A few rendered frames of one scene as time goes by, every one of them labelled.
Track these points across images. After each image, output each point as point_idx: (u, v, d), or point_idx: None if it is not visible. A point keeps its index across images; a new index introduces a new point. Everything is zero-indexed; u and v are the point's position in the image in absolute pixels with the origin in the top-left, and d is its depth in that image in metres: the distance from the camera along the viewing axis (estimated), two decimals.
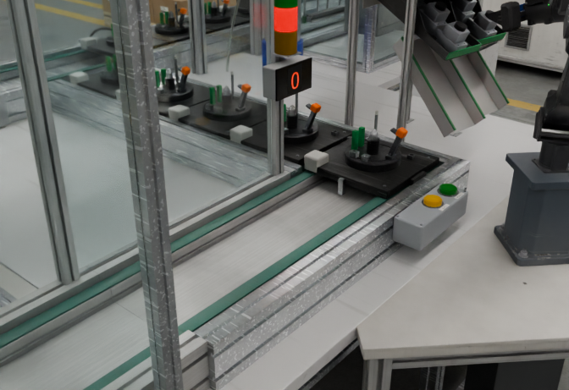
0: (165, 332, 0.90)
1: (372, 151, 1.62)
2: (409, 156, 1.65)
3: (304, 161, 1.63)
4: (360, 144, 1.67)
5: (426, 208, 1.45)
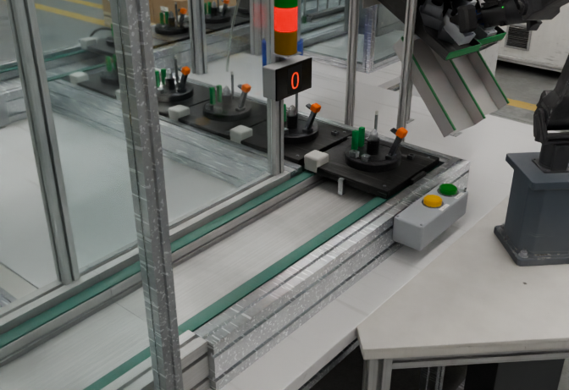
0: (165, 332, 0.90)
1: (372, 151, 1.62)
2: (409, 156, 1.65)
3: (304, 161, 1.63)
4: (360, 144, 1.67)
5: (426, 208, 1.45)
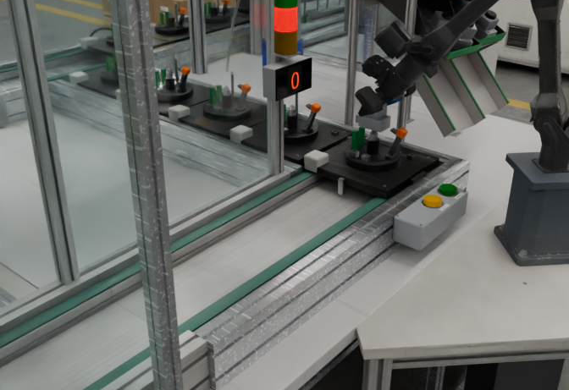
0: (165, 332, 0.90)
1: (372, 151, 1.62)
2: (409, 156, 1.65)
3: (304, 161, 1.63)
4: (360, 144, 1.67)
5: (426, 208, 1.45)
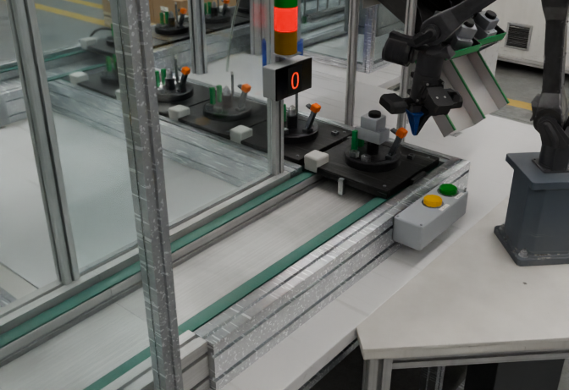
0: (165, 332, 0.90)
1: (372, 151, 1.62)
2: (409, 156, 1.65)
3: (304, 161, 1.63)
4: (360, 144, 1.67)
5: (426, 208, 1.45)
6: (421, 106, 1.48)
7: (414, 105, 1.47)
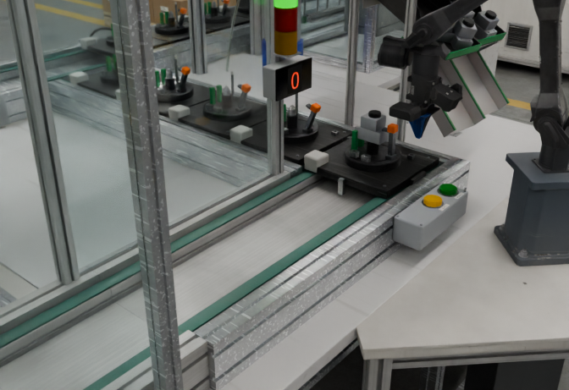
0: (165, 332, 0.90)
1: (372, 151, 1.62)
2: (409, 156, 1.65)
3: (304, 161, 1.63)
4: (360, 144, 1.67)
5: (426, 208, 1.45)
6: (428, 107, 1.47)
7: (422, 107, 1.46)
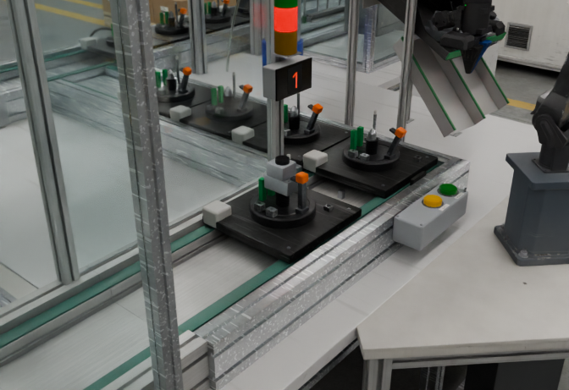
0: (165, 332, 0.90)
1: (282, 202, 1.39)
2: (326, 208, 1.42)
3: (202, 213, 1.40)
4: (269, 193, 1.43)
5: (426, 208, 1.45)
6: None
7: None
